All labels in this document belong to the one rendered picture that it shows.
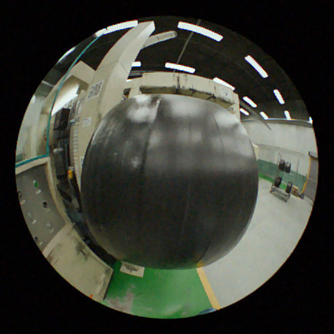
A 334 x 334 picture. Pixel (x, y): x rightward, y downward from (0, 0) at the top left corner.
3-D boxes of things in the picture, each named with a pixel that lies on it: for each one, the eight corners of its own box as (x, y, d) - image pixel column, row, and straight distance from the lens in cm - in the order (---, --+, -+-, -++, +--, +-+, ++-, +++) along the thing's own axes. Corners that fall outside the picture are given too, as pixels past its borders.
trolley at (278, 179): (287, 203, 531) (299, 158, 519) (268, 192, 547) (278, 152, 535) (288, 200, 597) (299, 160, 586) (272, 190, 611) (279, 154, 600)
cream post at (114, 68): (126, 268, 137) (138, 22, 127) (129, 260, 140) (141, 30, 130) (137, 271, 135) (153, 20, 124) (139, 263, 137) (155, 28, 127)
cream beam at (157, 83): (138, 88, 63) (142, 72, 72) (147, 103, 84) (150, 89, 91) (235, 104, 71) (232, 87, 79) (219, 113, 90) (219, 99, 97)
